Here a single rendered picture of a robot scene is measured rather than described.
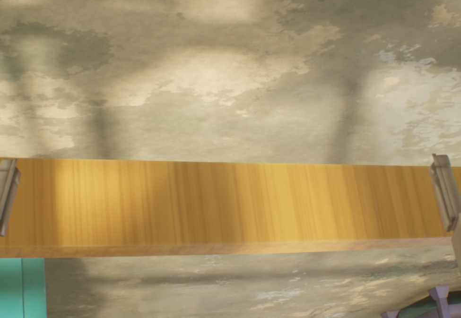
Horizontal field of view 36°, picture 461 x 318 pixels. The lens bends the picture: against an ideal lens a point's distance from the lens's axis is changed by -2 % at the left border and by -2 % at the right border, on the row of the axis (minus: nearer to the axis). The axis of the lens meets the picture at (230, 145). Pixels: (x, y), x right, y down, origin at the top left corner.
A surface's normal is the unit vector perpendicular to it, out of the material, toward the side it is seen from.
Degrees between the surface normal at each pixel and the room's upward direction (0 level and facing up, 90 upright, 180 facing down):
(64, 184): 90
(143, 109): 0
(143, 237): 90
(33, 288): 90
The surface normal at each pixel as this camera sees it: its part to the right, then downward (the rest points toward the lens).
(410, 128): 0.12, 0.91
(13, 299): 0.33, -0.41
